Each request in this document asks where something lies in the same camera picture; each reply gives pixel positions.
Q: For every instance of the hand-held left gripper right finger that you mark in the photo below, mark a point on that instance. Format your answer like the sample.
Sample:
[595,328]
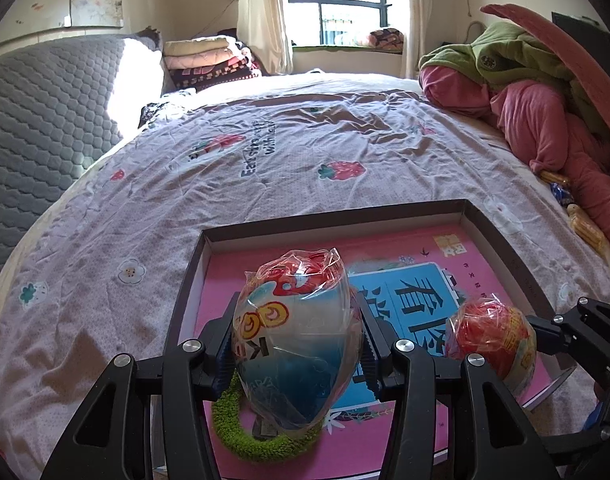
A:
[385,360]

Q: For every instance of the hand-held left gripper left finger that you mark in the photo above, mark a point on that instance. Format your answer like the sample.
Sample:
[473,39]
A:
[210,352]

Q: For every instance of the small toy egg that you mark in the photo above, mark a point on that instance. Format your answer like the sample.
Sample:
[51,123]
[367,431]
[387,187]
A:
[490,332]

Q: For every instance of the large toy egg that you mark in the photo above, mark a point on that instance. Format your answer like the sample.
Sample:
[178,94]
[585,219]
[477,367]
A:
[295,340]

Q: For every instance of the shallow brown cardboard box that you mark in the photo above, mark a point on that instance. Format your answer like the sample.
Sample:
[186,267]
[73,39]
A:
[335,224]

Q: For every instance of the yellow wafer packet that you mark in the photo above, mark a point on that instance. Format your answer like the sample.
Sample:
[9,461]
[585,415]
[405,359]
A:
[555,177]
[587,230]

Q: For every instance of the small blue candy packet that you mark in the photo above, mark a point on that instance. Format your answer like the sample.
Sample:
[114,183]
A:
[562,194]

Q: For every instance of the pink blanket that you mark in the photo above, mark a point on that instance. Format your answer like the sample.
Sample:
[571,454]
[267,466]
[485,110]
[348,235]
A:
[540,115]

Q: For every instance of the pink curved cushion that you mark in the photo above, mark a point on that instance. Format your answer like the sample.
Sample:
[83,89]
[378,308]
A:
[575,55]

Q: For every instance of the stack of folded blankets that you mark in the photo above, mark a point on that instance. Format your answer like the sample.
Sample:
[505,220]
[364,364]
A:
[215,77]

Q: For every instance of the green blanket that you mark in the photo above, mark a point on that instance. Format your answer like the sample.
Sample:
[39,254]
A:
[510,55]

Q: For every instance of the grey quilted headboard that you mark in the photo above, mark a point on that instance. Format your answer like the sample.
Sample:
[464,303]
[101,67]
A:
[35,125]

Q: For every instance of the cream folded blanket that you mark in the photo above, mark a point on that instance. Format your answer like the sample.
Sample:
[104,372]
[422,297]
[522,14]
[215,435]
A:
[200,52]

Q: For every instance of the black television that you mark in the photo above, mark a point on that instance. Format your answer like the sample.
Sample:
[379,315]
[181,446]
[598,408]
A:
[570,22]

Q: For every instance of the floral blanket on windowsill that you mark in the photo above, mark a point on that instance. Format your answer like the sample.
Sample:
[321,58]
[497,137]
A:
[386,39]

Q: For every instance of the cream curtain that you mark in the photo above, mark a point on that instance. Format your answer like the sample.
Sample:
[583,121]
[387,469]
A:
[415,15]
[262,15]

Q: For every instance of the dark framed window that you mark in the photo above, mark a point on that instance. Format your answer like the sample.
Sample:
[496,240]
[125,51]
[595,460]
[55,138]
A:
[350,5]

